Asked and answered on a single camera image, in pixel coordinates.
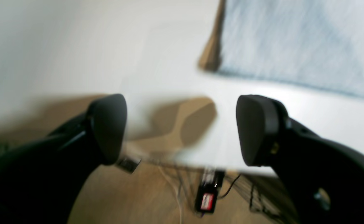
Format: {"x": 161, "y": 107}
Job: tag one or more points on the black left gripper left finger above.
{"x": 40, "y": 180}

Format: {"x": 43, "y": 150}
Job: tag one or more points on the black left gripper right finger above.
{"x": 324, "y": 179}

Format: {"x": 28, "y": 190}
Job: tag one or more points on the grey T-shirt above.
{"x": 312, "y": 43}

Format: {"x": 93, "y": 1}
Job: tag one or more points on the black box with red label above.
{"x": 211, "y": 182}

